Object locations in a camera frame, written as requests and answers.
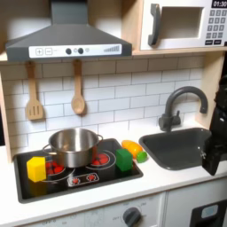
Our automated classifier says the green toy block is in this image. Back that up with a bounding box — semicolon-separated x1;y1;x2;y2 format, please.
115;148;134;172

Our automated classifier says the yellow toy block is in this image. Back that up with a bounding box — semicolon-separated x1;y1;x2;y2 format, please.
26;156;48;184

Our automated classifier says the dark grey sink basin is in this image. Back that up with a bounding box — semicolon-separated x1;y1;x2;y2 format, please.
138;127;227;171

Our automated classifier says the dark grey tap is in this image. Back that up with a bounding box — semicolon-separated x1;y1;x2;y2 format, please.
158;85;209;132

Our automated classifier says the orange toy carrot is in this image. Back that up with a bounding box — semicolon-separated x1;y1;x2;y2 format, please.
121;139;149;164

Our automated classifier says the grey oven knob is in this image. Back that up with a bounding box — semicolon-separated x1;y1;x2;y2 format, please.
122;207;143;227

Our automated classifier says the white toy microwave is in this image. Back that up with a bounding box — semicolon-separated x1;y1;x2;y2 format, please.
139;0;227;51

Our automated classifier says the black toy stove top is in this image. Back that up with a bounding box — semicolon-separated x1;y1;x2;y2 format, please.
12;137;145;204

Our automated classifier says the steel pot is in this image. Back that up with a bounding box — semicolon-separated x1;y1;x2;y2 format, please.
42;127;105;168

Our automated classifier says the wooden spoon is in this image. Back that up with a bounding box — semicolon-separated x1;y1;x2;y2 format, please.
70;59;87;115

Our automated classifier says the grey range hood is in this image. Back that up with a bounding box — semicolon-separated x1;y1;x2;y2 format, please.
4;0;133;62

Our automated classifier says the wooden slotted spatula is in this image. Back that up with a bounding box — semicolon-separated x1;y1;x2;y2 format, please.
24;60;45;121

